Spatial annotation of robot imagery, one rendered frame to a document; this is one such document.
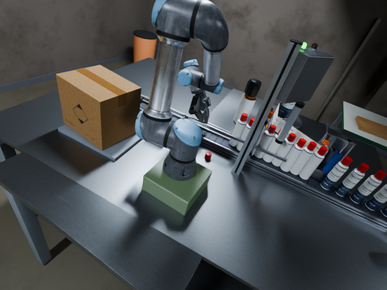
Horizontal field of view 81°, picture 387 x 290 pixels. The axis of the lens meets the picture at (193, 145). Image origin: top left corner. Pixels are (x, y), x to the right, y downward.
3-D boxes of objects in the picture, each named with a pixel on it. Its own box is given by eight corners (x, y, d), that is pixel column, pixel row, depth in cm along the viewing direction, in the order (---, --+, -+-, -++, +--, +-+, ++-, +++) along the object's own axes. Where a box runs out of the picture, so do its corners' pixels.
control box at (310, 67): (309, 100, 98) (336, 57, 86) (283, 104, 90) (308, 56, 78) (292, 90, 104) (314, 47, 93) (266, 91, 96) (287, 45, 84)
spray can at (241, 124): (238, 143, 134) (250, 114, 121) (236, 148, 129) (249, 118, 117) (229, 140, 134) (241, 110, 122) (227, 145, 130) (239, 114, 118)
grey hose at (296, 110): (283, 141, 108) (305, 102, 96) (281, 145, 106) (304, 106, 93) (275, 138, 109) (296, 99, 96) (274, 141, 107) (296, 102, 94)
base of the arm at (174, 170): (201, 166, 106) (207, 151, 100) (185, 186, 95) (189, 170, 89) (174, 152, 110) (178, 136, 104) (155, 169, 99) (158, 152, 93)
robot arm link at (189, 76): (200, 75, 105) (205, 70, 114) (177, 68, 106) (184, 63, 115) (196, 91, 109) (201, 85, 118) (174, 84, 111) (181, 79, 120)
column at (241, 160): (240, 171, 123) (303, 42, 82) (238, 176, 120) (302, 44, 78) (232, 167, 124) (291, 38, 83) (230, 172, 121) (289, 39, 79)
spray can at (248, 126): (246, 150, 130) (260, 120, 118) (241, 153, 127) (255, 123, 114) (239, 145, 133) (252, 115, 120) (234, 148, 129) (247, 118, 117)
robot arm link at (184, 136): (192, 165, 91) (199, 139, 83) (161, 153, 93) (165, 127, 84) (200, 148, 100) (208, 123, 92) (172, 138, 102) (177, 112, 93)
